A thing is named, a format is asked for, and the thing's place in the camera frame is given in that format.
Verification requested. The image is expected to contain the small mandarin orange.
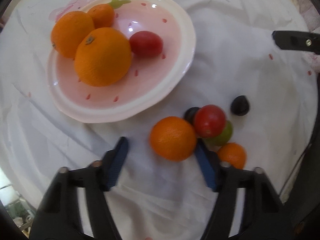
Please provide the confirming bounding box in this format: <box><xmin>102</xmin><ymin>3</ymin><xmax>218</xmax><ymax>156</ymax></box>
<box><xmin>217</xmin><ymin>142</ymin><xmax>247</xmax><ymax>170</ymax></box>

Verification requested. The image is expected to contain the dark purple cherry tomato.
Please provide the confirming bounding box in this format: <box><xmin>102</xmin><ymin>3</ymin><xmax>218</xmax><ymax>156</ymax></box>
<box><xmin>231</xmin><ymin>95</ymin><xmax>250</xmax><ymax>116</ymax></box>

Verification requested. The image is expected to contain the green cherry tomato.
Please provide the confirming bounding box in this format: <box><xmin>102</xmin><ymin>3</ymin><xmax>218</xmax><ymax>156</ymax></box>
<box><xmin>203</xmin><ymin>120</ymin><xmax>233</xmax><ymax>147</ymax></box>

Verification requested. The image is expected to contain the red cherry tomato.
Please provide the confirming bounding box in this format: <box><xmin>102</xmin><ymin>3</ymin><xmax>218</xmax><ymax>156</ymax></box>
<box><xmin>129</xmin><ymin>31</ymin><xmax>163</xmax><ymax>57</ymax></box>
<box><xmin>193</xmin><ymin>105</ymin><xmax>226</xmax><ymax>138</ymax></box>

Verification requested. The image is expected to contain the medium mandarin orange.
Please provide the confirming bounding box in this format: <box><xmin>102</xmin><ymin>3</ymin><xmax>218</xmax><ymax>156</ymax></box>
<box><xmin>149</xmin><ymin>116</ymin><xmax>197</xmax><ymax>162</ymax></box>

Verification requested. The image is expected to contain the white cartoon bed sheet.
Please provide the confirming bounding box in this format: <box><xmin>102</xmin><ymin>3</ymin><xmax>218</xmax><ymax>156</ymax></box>
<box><xmin>1</xmin><ymin>0</ymin><xmax>318</xmax><ymax>239</ymax></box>

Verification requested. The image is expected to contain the pink strawberry-shaped plate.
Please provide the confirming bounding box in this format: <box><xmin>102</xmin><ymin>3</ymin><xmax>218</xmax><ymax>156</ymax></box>
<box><xmin>46</xmin><ymin>0</ymin><xmax>196</xmax><ymax>124</ymax></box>

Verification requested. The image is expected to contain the red cherry tomato in plate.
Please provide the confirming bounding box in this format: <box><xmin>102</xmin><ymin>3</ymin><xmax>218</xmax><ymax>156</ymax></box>
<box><xmin>129</xmin><ymin>31</ymin><xmax>163</xmax><ymax>57</ymax></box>

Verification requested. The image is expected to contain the large orange front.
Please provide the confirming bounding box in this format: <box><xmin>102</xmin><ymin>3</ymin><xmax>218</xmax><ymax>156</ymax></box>
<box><xmin>74</xmin><ymin>28</ymin><xmax>132</xmax><ymax>87</ymax></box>

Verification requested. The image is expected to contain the large orange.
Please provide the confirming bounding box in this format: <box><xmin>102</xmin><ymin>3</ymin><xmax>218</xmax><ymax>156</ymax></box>
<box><xmin>74</xmin><ymin>28</ymin><xmax>132</xmax><ymax>87</ymax></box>
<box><xmin>50</xmin><ymin>11</ymin><xmax>94</xmax><ymax>59</ymax></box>

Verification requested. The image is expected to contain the large orange back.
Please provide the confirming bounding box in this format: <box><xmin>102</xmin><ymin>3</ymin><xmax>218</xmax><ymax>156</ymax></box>
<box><xmin>50</xmin><ymin>11</ymin><xmax>94</xmax><ymax>59</ymax></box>

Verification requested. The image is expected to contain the small mandarin by leaf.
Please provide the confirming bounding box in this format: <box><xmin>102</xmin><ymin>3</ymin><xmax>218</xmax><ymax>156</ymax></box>
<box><xmin>87</xmin><ymin>4</ymin><xmax>115</xmax><ymax>29</ymax></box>

